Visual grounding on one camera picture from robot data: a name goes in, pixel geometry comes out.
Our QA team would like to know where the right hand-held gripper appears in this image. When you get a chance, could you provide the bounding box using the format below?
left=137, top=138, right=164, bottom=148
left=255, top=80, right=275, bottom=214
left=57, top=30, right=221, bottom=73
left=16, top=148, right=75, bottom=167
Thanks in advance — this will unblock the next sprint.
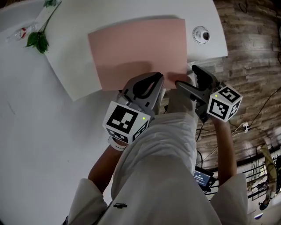
left=175, top=65, right=243, bottom=123

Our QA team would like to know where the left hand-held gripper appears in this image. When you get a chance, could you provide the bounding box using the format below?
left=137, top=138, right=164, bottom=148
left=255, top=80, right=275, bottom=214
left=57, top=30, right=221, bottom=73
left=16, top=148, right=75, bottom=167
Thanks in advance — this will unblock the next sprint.
left=102, top=72, right=165, bottom=144

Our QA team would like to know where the pink paper sheet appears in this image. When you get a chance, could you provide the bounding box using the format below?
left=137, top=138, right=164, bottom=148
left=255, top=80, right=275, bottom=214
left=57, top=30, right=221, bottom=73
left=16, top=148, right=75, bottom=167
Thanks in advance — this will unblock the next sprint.
left=87, top=18, right=188, bottom=92

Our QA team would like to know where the person's left forearm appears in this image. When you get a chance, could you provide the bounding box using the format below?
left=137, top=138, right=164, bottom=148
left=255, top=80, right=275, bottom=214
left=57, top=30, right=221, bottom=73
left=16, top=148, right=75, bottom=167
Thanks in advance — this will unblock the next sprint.
left=87, top=146, right=123, bottom=194

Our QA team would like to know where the person's right forearm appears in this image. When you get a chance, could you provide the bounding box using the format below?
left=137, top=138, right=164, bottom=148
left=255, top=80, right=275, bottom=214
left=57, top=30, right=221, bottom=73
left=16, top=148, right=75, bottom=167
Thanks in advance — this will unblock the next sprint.
left=212, top=117, right=239, bottom=187

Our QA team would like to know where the white table top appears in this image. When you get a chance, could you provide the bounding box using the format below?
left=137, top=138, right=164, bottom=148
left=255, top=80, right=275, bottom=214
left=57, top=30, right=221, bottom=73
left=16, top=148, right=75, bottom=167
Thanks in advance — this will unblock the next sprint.
left=36, top=0, right=229, bottom=102

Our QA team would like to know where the white wristwatch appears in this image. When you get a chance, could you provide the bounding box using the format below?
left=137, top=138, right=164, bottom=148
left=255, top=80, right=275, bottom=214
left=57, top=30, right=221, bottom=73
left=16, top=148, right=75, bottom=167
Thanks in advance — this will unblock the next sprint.
left=107, top=136, right=128, bottom=151

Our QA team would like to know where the person's white shirt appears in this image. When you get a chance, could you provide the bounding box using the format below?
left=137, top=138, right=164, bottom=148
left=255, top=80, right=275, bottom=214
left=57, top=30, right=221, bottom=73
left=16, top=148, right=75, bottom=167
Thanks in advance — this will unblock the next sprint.
left=63, top=113, right=250, bottom=225

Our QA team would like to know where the black device with screen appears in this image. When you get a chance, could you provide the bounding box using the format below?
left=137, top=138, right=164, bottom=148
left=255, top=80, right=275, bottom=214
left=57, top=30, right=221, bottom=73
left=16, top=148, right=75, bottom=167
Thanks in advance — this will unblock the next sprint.
left=193, top=166, right=215, bottom=192

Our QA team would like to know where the black metal railing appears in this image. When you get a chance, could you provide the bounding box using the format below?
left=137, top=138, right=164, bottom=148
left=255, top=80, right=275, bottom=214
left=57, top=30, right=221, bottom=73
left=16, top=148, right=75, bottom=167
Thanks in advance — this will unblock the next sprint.
left=245, top=151, right=281, bottom=202

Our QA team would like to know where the large white table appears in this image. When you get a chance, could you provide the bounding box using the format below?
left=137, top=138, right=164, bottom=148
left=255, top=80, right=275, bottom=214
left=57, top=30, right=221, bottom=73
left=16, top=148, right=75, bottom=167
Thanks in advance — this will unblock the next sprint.
left=0, top=0, right=115, bottom=225

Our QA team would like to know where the artificial flower stem with leaves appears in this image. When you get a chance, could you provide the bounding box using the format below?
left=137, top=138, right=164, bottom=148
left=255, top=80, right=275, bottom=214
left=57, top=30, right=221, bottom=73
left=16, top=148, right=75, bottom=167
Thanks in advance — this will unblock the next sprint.
left=23, top=0, right=62, bottom=54

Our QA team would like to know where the clear plastic bottle red label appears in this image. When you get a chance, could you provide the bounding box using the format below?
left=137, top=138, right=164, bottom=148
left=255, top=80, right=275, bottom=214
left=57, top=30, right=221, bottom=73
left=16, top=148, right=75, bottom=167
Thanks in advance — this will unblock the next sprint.
left=6, top=23, right=38, bottom=43

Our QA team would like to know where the round grey table grommet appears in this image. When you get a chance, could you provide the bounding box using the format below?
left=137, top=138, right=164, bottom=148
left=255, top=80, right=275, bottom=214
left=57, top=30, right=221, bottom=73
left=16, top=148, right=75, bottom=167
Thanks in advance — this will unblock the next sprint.
left=192, top=25, right=211, bottom=44

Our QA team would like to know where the long black floor cable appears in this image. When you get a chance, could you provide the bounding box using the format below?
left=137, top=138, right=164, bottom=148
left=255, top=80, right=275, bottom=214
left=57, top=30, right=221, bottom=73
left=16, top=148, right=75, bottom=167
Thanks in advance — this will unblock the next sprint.
left=249, top=87, right=281, bottom=127

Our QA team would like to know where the small black cable loop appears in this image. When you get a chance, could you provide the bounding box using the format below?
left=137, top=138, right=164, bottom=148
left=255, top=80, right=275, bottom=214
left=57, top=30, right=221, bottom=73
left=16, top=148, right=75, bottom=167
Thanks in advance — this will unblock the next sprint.
left=238, top=2, right=249, bottom=14

